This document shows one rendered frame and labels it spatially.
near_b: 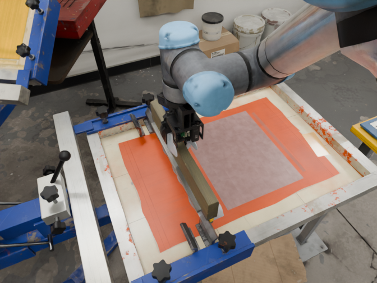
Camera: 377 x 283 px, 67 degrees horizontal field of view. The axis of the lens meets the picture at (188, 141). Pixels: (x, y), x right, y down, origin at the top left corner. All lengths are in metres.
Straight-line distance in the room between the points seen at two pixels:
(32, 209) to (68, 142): 0.23
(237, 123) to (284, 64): 0.62
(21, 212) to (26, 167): 1.59
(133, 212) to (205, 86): 0.50
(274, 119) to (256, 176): 0.28
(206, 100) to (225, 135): 0.57
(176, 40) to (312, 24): 0.23
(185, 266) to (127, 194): 0.29
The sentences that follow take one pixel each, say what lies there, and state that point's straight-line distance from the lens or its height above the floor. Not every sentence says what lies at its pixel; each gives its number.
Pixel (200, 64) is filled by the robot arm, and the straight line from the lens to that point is 0.49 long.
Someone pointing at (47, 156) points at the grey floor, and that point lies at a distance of 2.42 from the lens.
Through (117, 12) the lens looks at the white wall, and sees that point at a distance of 2.75.
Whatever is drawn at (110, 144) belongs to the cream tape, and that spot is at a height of 0.96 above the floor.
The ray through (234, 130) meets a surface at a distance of 1.04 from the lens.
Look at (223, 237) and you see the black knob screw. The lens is 0.69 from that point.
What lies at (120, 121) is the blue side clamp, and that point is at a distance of 1.02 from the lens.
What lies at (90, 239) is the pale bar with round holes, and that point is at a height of 1.04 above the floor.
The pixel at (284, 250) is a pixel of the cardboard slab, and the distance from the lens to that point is 1.88.
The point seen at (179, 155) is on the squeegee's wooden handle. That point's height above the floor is 1.10.
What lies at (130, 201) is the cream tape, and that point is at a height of 0.96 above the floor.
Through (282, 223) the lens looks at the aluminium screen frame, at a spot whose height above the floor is 0.99.
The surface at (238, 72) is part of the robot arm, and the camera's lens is 0.50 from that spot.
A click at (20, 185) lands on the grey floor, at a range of 2.34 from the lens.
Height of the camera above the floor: 1.69
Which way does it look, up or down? 48 degrees down
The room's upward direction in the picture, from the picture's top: straight up
